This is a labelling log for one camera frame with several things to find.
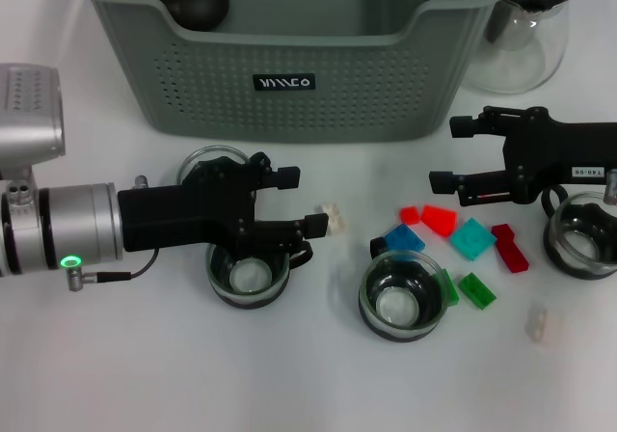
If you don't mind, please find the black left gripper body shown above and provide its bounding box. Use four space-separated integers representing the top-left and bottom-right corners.
117 154 257 260

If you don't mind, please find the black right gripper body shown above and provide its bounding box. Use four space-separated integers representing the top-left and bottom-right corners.
501 106 617 205

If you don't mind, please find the glass teacup black base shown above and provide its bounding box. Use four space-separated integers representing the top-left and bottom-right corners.
204 238 315 311
539 185 617 282
358 235 449 344
175 145 256 197

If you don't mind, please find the grey-green perforated storage bin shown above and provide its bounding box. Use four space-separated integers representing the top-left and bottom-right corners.
69 0 517 145

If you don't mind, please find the white toy brick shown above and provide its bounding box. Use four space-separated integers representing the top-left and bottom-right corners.
524 304 565 345
315 202 349 235

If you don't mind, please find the teal flat toy brick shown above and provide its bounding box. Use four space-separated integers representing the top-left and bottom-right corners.
450 217 497 263

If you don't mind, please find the orange-red slope brick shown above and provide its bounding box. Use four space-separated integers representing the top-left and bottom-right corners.
420 203 458 237

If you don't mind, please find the dark red long brick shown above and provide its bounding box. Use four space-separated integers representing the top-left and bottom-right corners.
491 223 530 275

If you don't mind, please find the small orange-red square brick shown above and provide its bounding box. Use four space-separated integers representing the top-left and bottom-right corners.
398 204 425 226

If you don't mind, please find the clear glass carafe black lid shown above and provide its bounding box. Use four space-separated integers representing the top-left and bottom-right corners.
465 0 578 96

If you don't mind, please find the blue flat toy brick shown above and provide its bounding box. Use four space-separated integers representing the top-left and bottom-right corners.
383 224 427 254

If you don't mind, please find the green toy brick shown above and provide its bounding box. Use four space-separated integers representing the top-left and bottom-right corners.
436 268 462 308
457 272 497 311

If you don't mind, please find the black round teapot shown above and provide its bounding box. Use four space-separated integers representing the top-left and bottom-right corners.
157 0 237 32

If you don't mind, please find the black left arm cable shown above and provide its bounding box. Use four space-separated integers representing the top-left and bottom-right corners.
67 250 161 292

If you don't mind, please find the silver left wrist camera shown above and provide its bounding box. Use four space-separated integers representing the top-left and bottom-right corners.
0 64 67 161

